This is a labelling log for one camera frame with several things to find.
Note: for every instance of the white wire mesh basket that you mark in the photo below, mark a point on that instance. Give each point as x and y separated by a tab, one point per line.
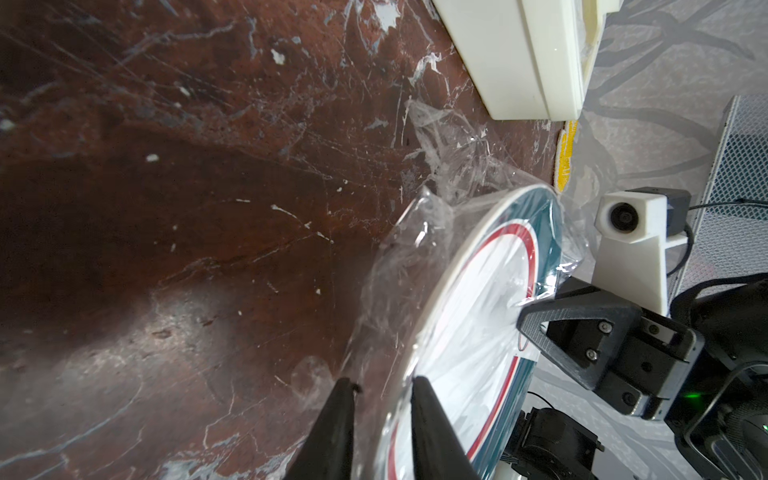
730	227

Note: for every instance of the cream plastic wrap dispenser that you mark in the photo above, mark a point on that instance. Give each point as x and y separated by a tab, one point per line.
528	59

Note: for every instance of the yellow rubber glove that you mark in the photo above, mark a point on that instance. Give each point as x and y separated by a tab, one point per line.
564	155

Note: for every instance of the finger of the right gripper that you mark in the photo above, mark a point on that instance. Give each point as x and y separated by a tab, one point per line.
581	335

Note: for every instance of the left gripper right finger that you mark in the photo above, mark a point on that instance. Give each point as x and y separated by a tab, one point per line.
436	450

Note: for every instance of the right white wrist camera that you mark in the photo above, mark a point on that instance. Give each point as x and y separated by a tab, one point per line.
637	228

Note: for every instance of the clear plastic wrap sheet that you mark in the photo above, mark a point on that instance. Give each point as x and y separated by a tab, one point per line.
406	270

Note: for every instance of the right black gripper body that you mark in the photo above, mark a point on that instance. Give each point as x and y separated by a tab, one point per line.
703	370

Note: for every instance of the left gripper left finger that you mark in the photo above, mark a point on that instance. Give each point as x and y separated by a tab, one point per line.
327	452

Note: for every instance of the white plate green rim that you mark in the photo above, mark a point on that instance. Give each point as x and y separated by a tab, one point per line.
505	252

